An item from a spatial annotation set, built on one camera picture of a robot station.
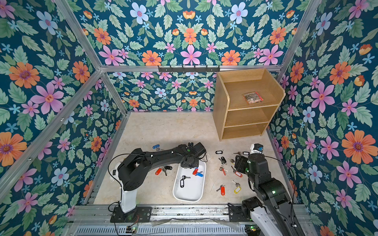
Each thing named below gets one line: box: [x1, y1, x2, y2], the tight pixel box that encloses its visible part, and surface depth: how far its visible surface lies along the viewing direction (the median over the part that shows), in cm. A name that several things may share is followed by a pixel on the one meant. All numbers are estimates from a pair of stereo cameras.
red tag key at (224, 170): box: [219, 164, 229, 176], surface depth 90 cm
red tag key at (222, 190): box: [216, 184, 225, 196], surface depth 84 cm
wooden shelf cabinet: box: [212, 68, 286, 142], surface depth 92 cm
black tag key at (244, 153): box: [233, 151, 251, 156], surface depth 98 cm
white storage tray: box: [172, 160, 207, 203], surface depth 85 cm
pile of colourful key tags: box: [180, 168, 204, 189], surface depth 88 cm
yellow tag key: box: [231, 179, 242, 195], surface depth 84 cm
